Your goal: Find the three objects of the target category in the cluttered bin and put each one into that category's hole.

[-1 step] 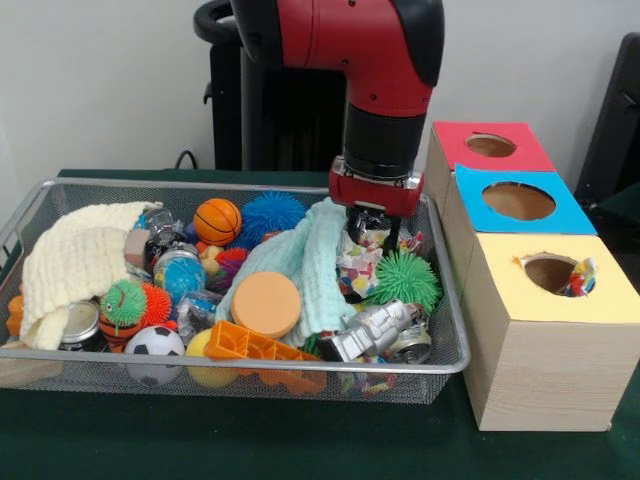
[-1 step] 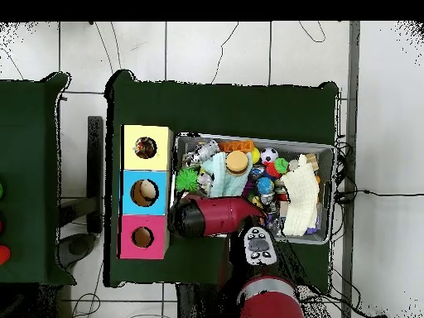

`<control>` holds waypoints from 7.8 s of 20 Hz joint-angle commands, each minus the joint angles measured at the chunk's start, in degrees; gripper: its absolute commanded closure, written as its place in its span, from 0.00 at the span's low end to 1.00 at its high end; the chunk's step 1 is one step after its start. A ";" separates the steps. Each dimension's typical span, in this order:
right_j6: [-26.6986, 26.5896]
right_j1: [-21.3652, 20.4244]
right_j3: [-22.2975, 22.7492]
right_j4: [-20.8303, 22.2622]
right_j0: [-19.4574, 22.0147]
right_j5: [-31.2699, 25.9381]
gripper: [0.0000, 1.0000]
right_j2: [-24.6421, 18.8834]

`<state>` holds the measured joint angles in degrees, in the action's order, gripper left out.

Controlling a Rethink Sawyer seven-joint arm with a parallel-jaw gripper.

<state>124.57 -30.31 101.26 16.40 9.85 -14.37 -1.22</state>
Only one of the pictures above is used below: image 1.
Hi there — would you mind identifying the small soccer ball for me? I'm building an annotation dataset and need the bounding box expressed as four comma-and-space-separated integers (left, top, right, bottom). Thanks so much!
123, 325, 186, 387

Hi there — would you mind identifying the dark green table cloth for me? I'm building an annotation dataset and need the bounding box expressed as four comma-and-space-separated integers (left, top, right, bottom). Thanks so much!
0, 168, 640, 480

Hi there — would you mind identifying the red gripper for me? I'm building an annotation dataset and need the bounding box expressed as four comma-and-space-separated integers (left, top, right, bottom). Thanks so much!
328, 169, 425, 256

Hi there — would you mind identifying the silver robot toy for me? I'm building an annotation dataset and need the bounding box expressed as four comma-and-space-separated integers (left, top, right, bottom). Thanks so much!
319, 298, 434, 365

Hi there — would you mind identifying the tan toy burger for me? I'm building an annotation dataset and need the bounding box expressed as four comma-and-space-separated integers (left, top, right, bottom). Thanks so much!
230, 271, 303, 340

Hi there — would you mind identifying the blue spiky ball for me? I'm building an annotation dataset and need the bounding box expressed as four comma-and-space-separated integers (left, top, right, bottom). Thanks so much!
239, 189, 307, 246

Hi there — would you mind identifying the blue globe ball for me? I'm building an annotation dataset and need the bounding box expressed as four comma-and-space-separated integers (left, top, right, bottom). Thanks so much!
153, 251, 209, 305

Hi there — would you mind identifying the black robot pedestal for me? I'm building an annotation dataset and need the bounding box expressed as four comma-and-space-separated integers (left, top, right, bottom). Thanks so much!
192, 0, 351, 174

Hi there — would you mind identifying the clear mesh bin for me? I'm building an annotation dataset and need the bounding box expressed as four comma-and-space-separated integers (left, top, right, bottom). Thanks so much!
0, 178, 472, 407

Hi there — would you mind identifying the cream white cloth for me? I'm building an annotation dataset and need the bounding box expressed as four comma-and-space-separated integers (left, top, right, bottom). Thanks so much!
18, 200, 164, 351

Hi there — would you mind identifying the wooden box with three holes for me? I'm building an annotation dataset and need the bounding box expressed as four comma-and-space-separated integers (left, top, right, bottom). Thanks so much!
421, 121, 640, 433

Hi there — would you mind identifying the light blue cloth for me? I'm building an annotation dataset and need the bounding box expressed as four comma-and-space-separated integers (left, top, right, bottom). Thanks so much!
214, 197, 362, 349

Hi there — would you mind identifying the green spiky ball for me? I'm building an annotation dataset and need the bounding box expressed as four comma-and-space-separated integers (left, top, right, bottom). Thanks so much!
372, 249, 442, 307

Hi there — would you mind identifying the multicolour spotted cloth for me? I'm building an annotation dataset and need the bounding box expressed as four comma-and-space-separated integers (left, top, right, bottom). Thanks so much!
337, 219, 426, 301
562, 257, 599, 299

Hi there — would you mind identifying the small orange basketball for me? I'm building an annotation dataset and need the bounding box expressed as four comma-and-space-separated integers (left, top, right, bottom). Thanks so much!
193, 198, 243, 248

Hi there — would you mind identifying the orange plastic block toy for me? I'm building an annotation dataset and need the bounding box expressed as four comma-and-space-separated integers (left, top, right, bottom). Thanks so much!
203, 319, 329, 396

